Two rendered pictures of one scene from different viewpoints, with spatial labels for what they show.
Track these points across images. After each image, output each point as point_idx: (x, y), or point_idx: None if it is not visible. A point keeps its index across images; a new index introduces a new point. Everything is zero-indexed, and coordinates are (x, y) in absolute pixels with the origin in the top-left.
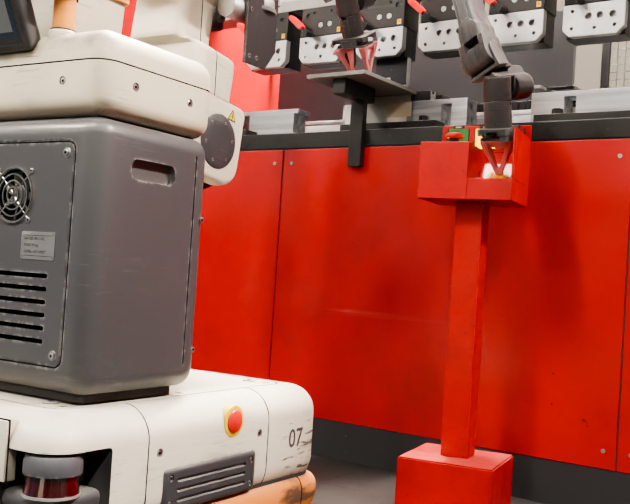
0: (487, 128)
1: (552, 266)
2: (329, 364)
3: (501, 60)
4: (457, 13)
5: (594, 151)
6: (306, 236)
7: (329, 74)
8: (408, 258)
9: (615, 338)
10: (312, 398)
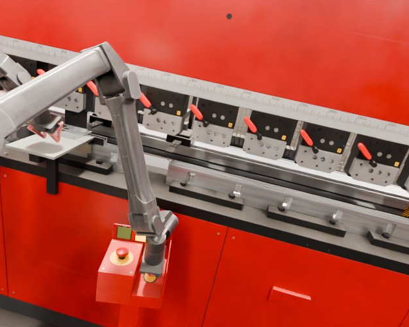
0: (147, 263)
1: (174, 273)
2: (45, 285)
3: (160, 231)
4: (127, 186)
5: (204, 227)
6: (22, 220)
7: (24, 150)
8: (90, 249)
9: (202, 309)
10: (36, 298)
